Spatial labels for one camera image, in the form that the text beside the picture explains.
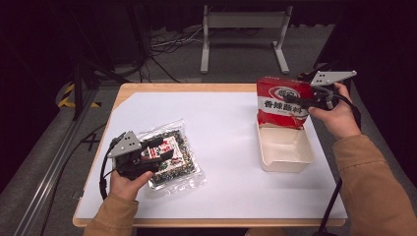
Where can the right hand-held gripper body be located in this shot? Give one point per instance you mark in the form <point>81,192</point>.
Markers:
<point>327,78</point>

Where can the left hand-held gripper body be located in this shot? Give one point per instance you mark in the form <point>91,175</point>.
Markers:
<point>126,146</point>

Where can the clear packet of dried seaweed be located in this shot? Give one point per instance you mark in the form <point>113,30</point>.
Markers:
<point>183,160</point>

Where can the red seasoning packet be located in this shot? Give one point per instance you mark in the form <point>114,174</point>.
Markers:
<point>278,111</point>

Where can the cream plastic box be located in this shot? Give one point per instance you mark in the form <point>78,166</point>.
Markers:
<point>285,147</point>

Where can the person's left hand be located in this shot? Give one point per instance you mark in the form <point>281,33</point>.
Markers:
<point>126,187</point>

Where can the person's right hand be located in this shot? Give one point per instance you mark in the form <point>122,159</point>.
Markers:
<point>341,121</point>

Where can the white table mat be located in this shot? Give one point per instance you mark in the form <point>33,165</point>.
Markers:
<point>223,137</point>

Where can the yellow and black hazard tape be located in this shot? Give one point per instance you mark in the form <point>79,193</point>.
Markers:
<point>67,101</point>

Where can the black metal stand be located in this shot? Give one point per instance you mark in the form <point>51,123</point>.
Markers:
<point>78,85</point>

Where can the black pole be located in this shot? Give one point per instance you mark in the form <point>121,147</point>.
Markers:
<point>331,206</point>

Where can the aluminium rail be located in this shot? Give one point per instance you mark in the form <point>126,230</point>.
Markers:
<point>49,173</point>

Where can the white metal frame stand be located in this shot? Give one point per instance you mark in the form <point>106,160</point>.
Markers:
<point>244,19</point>

